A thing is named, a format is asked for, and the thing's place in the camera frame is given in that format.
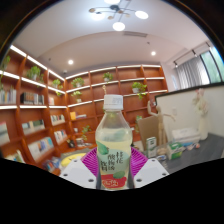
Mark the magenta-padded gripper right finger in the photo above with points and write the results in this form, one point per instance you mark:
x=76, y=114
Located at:
x=151, y=171

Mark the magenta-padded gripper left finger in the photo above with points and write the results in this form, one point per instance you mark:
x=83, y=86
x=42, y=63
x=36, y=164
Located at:
x=78, y=172

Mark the clear drink bottle white cap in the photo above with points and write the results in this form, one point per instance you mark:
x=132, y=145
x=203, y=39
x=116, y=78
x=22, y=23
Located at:
x=113, y=140

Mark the green and white carton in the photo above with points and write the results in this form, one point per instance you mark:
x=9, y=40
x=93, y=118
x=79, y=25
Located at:
x=151, y=147

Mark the green tissue box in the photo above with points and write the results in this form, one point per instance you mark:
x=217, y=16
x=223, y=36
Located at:
x=175, y=150

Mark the wooden artist mannequin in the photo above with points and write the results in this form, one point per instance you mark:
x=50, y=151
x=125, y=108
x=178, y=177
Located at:
x=161, y=125

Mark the white paper stack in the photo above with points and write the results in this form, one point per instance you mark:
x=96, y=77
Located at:
x=186, y=135

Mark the wooden shelf unit with books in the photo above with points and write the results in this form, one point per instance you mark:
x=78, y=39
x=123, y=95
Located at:
x=33, y=123

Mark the white vase with flowers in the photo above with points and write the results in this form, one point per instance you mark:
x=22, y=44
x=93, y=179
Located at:
x=202, y=125

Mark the white partition panel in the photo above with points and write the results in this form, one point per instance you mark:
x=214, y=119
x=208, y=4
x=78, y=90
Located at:
x=183, y=106

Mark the grey curtain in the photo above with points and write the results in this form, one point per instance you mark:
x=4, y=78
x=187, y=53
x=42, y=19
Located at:
x=190, y=73

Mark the recessed ceiling spotlight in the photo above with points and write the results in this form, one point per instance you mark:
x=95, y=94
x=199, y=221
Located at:
x=153, y=53
x=70, y=62

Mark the window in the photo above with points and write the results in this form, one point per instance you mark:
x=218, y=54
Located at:
x=213, y=65

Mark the ceiling air vent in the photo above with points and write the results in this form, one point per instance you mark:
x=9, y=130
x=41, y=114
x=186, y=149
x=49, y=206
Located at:
x=135, y=34

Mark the branched ceiling lamp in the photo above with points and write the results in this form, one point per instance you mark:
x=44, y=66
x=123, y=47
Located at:
x=115, y=11

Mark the black ceiling track rail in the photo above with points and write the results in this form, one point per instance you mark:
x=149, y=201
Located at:
x=193, y=53

